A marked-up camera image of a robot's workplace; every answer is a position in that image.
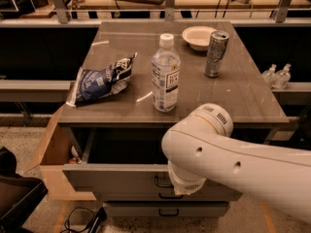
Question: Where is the clear sanitizer bottle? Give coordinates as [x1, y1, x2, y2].
[272, 64, 292, 89]
[262, 64, 277, 87]

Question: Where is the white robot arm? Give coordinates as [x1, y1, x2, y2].
[161, 104, 311, 223]

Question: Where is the black office chair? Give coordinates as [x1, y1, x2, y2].
[0, 147, 48, 233]

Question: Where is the grey drawer cabinet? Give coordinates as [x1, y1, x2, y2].
[57, 20, 290, 219]

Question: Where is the silver drink can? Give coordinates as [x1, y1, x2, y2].
[203, 30, 229, 78]

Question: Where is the black cable on floor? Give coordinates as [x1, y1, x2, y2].
[59, 207, 108, 233]

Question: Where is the grey top drawer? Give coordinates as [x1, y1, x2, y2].
[63, 128, 238, 196]

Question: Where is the grey bottom drawer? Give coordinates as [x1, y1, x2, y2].
[103, 201, 229, 217]

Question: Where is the left clear sanitizer bottle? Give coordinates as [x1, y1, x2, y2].
[262, 64, 277, 87]

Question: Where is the blue chip bag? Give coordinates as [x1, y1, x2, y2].
[66, 52, 137, 107]

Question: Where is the clear plastic water bottle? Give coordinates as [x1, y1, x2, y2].
[152, 33, 181, 112]

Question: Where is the cardboard box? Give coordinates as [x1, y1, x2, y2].
[28, 107, 95, 201]

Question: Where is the white bowl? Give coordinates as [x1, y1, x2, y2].
[182, 26, 216, 51]

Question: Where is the metal railing frame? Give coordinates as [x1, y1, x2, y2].
[0, 0, 311, 27]

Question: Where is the right clear sanitizer bottle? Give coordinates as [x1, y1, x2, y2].
[272, 64, 292, 89]

